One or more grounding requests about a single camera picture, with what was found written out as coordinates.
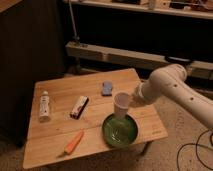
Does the white tube bottle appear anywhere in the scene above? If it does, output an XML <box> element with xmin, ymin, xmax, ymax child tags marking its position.
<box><xmin>39</xmin><ymin>91</ymin><xmax>50</xmax><ymax>122</ymax></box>

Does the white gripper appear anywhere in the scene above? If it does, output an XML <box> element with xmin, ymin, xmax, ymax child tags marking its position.
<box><xmin>130</xmin><ymin>83</ymin><xmax>147</xmax><ymax>108</ymax></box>

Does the dark cabinet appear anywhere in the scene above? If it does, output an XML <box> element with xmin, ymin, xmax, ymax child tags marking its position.
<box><xmin>0</xmin><ymin>0</ymin><xmax>65</xmax><ymax>147</ymax></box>

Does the black cable on floor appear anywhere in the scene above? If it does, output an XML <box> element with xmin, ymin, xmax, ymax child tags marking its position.
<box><xmin>175</xmin><ymin>129</ymin><xmax>213</xmax><ymax>171</ymax></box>

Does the green ceramic bowl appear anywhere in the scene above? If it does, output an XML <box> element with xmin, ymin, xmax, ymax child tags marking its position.
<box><xmin>102</xmin><ymin>114</ymin><xmax>138</xmax><ymax>148</ymax></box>

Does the wooden folding table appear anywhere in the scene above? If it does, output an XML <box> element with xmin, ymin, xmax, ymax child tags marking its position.
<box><xmin>22</xmin><ymin>68</ymin><xmax>169</xmax><ymax>170</ymax></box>

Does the metal shelf rack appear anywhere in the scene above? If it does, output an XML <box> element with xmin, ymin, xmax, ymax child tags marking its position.
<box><xmin>62</xmin><ymin>0</ymin><xmax>213</xmax><ymax>91</ymax></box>

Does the orange carrot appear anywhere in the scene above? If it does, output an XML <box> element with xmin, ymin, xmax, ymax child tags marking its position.
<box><xmin>58</xmin><ymin>131</ymin><xmax>84</xmax><ymax>158</ymax></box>

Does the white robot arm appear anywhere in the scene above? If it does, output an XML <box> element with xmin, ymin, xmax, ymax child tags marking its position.
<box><xmin>132</xmin><ymin>64</ymin><xmax>213</xmax><ymax>132</ymax></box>

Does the blue sponge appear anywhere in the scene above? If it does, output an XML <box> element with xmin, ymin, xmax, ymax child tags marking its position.
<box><xmin>102</xmin><ymin>81</ymin><xmax>113</xmax><ymax>96</ymax></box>

